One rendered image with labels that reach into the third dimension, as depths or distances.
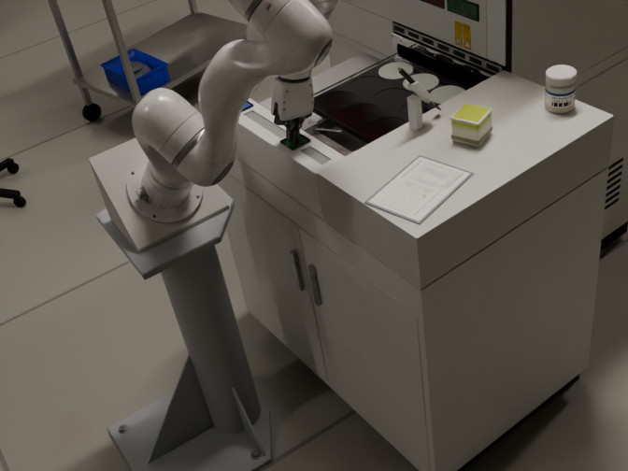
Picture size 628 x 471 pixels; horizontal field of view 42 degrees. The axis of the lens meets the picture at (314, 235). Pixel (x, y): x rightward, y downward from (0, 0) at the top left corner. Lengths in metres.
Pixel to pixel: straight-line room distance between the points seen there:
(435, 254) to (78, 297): 1.87
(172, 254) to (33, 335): 1.32
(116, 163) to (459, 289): 0.89
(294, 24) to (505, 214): 0.71
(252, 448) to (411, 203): 1.10
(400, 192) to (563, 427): 1.06
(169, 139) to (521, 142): 0.81
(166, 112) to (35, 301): 1.81
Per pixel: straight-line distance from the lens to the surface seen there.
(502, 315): 2.11
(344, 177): 1.91
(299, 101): 2.00
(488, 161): 1.92
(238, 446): 2.62
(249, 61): 1.54
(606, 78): 2.67
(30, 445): 2.90
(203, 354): 2.39
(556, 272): 2.21
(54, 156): 4.27
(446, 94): 2.31
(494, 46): 2.27
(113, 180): 2.10
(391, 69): 2.46
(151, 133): 1.73
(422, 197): 1.81
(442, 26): 2.40
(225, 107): 1.61
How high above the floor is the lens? 2.06
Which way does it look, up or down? 39 degrees down
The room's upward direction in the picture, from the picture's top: 10 degrees counter-clockwise
